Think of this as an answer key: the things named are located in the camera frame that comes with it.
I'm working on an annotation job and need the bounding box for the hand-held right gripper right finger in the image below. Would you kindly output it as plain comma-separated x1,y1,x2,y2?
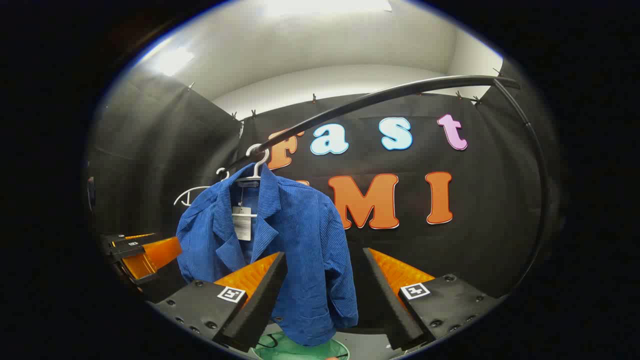
362,247,503,351

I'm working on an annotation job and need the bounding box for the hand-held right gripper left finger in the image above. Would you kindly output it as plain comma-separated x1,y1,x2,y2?
150,251,288,353

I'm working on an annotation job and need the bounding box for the green laundry hamper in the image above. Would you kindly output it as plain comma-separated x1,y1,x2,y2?
250,327,351,360

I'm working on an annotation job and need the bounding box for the blue corduroy jacket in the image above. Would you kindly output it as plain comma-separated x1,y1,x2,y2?
176,162,359,347

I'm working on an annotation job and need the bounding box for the white plastic hanger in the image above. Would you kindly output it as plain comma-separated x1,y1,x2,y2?
173,167,231,207
231,143,271,219

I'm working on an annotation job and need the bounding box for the black backdrop cloth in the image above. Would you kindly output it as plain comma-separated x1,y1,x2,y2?
87,65,556,331

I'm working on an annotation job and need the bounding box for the ceiling light panel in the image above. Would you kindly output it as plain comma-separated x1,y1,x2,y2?
149,47,197,77

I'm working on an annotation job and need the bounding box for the black clothes rack rail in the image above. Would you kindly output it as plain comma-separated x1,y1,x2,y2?
220,75,551,296

